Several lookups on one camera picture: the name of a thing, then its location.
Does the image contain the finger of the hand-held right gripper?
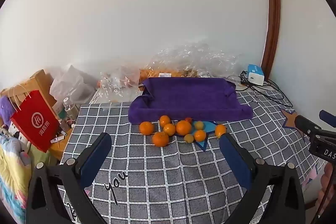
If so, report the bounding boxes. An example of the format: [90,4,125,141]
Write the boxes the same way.
[295,114,322,137]
[319,109,336,124]

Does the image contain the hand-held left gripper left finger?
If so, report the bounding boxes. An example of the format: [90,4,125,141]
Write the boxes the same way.
[26,132,112,224]

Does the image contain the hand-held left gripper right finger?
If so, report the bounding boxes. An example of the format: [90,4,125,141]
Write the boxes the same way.
[219,133,307,224]

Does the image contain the oval mandarin orange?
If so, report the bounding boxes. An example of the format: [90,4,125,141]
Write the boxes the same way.
[215,124,227,138]

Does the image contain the large mandarin orange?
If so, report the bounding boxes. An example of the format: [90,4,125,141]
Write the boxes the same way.
[176,120,193,136]

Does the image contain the purple towel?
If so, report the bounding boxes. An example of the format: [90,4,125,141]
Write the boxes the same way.
[128,77,254,125]

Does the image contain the person's right forearm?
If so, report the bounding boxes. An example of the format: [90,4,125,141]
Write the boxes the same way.
[314,161,336,215]

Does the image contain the orange wooden side table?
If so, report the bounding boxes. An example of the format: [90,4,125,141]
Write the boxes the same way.
[49,119,75,165]

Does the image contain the clear plastic bottle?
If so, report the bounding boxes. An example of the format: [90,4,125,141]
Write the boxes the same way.
[62,97,80,122]

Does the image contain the grey checked bed sheet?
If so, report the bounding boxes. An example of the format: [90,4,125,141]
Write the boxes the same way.
[59,80,326,224]

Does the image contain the blue and white tissue box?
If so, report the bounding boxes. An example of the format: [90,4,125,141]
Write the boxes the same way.
[247,64,265,86]

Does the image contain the red paper bag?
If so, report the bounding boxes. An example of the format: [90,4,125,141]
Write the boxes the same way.
[7,84,61,153]

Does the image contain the white translucent plastic bag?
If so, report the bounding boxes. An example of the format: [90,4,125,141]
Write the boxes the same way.
[49,64,96,106]

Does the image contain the crumpled clear plastic bag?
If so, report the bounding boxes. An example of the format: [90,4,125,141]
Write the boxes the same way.
[98,67,142,104]

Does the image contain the colourful blanket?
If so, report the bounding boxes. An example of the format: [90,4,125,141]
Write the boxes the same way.
[0,132,33,216]

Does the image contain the wooden chair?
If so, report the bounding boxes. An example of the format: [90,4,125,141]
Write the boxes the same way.
[0,69,58,109]

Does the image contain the purple plush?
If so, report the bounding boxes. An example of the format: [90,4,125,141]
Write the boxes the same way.
[0,97,16,127]

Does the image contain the large clear plastic bag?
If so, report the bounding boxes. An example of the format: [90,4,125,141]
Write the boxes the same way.
[151,42,244,77]

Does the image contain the clear bag of oranges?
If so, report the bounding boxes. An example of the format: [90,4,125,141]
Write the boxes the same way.
[139,67,196,84]

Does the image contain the black cables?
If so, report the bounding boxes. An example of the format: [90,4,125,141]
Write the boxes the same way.
[240,70,294,109]

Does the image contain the brown wooden door frame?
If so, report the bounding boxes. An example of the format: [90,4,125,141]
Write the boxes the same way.
[261,0,281,81]

